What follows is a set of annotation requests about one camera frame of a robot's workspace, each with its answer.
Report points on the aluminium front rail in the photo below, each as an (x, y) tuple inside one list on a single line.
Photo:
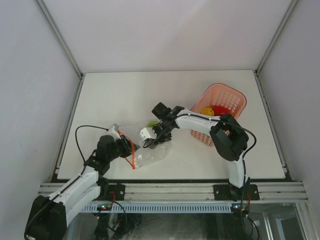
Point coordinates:
[(265, 192)]

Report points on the light green fake apple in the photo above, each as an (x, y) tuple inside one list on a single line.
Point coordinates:
[(152, 123)]

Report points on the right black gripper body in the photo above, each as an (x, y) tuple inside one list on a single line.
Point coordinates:
[(163, 133)]

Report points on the clear zip top bag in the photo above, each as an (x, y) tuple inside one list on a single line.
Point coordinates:
[(143, 156)]

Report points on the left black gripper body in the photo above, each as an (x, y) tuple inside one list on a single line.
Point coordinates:
[(121, 148)]

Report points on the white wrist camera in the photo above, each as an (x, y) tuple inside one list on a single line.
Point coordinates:
[(113, 131), (147, 133)]

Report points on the pink plastic basket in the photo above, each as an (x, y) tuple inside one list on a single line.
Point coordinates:
[(220, 99)]

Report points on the grey slotted cable duct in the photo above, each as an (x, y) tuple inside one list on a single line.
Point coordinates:
[(158, 208)]

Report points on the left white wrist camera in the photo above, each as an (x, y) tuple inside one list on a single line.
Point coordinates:
[(113, 131)]

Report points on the red yellow fake peach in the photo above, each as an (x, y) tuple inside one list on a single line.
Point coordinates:
[(220, 110)]

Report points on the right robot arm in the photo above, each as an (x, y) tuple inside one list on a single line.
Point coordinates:
[(164, 113)]

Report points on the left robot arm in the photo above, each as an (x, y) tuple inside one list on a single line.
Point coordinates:
[(51, 215)]

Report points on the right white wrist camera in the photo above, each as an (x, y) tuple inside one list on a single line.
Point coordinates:
[(147, 133)]

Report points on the right aluminium frame post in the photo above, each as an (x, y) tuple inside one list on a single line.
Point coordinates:
[(276, 36)]

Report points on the yellow fake pear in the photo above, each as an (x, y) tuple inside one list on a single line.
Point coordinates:
[(208, 111)]

